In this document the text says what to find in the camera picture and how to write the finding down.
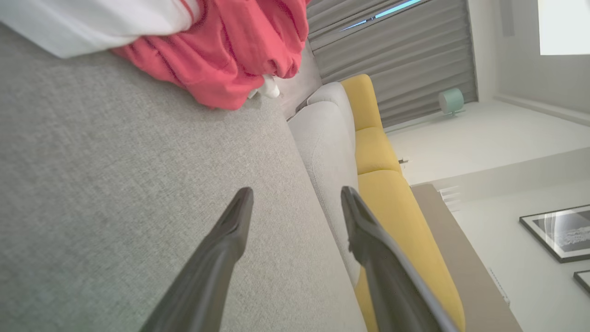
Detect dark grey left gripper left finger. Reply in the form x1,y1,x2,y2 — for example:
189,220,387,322
138,186,254,332

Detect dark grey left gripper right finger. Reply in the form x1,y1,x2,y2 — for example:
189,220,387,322
340,186,459,332

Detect red and white jersey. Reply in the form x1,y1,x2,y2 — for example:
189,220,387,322
0,0,310,111

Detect yellow cushions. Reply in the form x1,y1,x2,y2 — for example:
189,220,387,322
340,74,466,332

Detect brown wooden panel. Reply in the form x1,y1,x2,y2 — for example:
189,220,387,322
410,184,524,332

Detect large grey fabric sofa seat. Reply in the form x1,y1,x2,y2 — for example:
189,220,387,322
0,23,369,332

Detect grey sofa cushion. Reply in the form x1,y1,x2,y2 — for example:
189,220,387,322
288,82,362,289

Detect mint green table lamp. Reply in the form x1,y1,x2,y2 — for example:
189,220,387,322
438,88,465,117

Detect grey window blinds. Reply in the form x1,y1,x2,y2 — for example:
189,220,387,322
306,0,478,129

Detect bright white light panel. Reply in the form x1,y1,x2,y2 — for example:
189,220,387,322
537,0,590,56

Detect large black picture frame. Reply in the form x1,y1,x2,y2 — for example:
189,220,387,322
519,205,590,264

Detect small black picture frame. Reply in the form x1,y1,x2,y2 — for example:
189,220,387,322
573,270,590,296

